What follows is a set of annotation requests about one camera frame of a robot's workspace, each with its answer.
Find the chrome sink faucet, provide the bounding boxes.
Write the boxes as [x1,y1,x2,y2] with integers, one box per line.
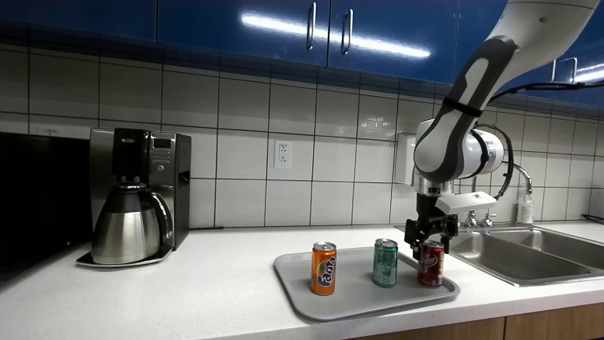
[444,160,535,230]

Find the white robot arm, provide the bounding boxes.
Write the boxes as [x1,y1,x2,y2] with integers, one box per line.
[405,0,601,258]

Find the grey plastic tray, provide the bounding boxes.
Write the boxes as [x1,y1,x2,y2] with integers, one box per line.
[275,247,461,320]

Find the white wall soap dispenser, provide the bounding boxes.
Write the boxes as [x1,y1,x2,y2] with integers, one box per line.
[395,133,416,184]

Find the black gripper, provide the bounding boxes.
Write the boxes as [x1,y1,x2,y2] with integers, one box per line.
[405,194,460,258]

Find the black microwave oven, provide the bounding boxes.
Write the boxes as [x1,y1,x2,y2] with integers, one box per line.
[0,131,93,279]

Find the clear soap bottle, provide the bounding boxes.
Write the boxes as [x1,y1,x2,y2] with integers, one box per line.
[518,192,535,222]

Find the steel coffee maker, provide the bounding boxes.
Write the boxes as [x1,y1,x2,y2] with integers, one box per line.
[78,128,192,267]

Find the stainless steel double sink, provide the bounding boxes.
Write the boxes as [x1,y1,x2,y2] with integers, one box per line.
[450,226,604,286]

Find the red soda can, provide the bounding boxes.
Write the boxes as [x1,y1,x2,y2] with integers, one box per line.
[418,239,444,286]

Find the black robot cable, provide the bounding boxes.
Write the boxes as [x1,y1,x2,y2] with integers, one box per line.
[478,79,604,201]

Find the wooden lower cabinets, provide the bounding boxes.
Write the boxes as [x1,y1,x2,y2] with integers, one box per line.
[358,303,604,340]

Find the white wall power outlet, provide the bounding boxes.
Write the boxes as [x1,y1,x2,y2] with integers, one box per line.
[275,139,293,167]

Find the green soda can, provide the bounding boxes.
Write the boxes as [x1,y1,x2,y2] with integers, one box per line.
[373,237,399,286]

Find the blue upper cabinets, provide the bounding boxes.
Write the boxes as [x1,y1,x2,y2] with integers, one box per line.
[0,0,604,111]

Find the orange soda can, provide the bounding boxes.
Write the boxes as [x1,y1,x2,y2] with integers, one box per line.
[310,241,339,296]

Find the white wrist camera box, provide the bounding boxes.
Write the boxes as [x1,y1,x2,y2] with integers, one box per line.
[437,190,497,213]

